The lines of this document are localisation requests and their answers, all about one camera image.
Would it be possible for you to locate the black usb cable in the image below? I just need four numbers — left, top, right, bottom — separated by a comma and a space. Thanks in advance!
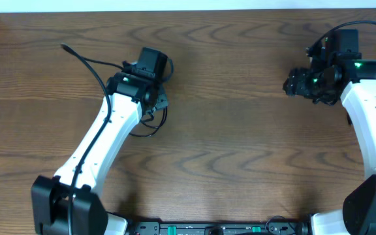
128, 106, 168, 138

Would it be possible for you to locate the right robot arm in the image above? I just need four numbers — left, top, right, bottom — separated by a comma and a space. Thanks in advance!
283, 29, 376, 234

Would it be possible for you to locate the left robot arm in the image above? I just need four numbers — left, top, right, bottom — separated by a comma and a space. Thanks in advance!
31, 47, 173, 234

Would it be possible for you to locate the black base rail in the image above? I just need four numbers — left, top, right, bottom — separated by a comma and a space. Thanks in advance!
122, 216, 313, 235

